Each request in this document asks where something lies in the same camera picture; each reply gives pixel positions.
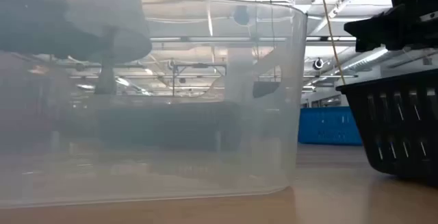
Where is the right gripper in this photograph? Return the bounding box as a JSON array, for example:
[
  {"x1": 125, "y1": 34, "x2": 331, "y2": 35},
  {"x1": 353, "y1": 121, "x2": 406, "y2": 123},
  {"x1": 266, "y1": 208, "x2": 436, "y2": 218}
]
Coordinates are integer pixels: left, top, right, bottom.
[{"x1": 344, "y1": 0, "x2": 438, "y2": 53}]

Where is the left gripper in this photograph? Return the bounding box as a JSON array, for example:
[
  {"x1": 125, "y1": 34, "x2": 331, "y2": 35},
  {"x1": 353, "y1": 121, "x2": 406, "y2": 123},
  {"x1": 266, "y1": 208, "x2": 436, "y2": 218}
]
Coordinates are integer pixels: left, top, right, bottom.
[{"x1": 0, "y1": 0, "x2": 111, "y2": 60}]

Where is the black slotted plastic basket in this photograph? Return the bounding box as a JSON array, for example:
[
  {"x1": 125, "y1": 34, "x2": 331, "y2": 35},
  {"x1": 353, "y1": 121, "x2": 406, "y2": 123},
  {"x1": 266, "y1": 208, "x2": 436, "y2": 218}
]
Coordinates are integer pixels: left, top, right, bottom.
[{"x1": 336, "y1": 68, "x2": 438, "y2": 186}]

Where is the clear plastic bin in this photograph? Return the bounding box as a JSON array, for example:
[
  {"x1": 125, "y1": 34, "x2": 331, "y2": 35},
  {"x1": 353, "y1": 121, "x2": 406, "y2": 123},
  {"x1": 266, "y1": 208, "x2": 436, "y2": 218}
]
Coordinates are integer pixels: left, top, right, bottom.
[{"x1": 0, "y1": 0, "x2": 308, "y2": 208}]

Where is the black tripod stand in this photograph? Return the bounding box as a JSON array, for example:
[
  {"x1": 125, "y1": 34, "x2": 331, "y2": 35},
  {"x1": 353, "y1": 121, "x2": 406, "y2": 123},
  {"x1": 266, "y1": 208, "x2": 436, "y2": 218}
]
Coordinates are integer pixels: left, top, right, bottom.
[{"x1": 167, "y1": 59, "x2": 179, "y2": 97}]

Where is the yellow cable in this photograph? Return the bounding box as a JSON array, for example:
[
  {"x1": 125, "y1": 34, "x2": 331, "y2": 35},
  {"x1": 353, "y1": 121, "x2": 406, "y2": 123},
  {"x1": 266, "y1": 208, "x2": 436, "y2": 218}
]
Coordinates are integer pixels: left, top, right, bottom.
[{"x1": 318, "y1": 0, "x2": 347, "y2": 86}]

